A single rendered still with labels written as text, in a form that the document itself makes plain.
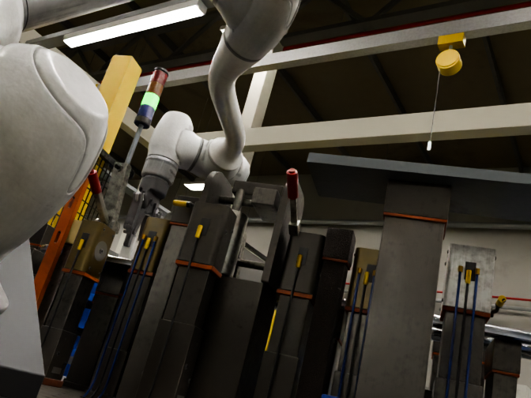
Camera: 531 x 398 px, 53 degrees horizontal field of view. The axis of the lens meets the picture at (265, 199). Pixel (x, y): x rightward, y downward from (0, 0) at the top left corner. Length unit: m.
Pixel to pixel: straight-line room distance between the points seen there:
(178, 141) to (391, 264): 0.80
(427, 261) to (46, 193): 0.55
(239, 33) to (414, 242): 0.53
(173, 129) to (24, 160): 0.94
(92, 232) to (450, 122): 3.96
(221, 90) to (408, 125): 3.81
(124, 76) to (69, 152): 1.80
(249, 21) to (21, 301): 0.63
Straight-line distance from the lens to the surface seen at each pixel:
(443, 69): 3.68
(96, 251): 1.23
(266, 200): 1.05
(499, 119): 4.77
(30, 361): 0.71
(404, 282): 0.84
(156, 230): 1.13
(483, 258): 1.02
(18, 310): 0.75
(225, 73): 1.18
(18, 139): 0.56
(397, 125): 4.99
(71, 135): 0.57
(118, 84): 2.35
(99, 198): 1.25
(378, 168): 0.87
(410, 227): 0.86
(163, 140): 1.46
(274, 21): 1.04
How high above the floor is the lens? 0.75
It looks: 21 degrees up
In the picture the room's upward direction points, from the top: 15 degrees clockwise
